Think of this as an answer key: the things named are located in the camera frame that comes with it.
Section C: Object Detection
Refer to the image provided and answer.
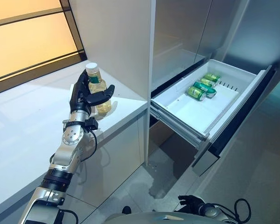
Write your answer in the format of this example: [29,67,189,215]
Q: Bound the white counter cabinet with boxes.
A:
[0,58,147,220]

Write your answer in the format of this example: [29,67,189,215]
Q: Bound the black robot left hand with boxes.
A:
[69,70,115,115]

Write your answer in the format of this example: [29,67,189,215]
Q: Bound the yellow drink bottle white cap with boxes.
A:
[85,62,112,116]

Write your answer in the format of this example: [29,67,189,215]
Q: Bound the orange lit window dark frame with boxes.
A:
[0,0,88,96]

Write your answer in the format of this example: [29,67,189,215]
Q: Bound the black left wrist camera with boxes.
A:
[85,118,98,130]

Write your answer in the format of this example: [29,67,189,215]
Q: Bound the tall white cabinet panel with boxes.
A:
[69,0,157,166]

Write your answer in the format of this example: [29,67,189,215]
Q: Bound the stainless steel fridge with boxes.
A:
[149,0,280,178]

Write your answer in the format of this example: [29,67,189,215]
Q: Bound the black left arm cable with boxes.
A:
[58,129,98,224]

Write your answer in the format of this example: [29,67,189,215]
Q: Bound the white fridge drawer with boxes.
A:
[150,58,277,177]

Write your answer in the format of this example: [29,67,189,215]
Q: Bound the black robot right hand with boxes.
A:
[178,195,206,213]

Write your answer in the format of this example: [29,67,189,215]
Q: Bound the green drink can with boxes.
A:
[192,81,217,98]
[188,86,206,101]
[199,77,217,87]
[203,73,222,84]

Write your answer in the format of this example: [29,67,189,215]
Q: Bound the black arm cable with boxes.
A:
[226,198,252,224]
[58,129,98,224]

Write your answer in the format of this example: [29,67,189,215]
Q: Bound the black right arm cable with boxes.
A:
[226,198,252,224]

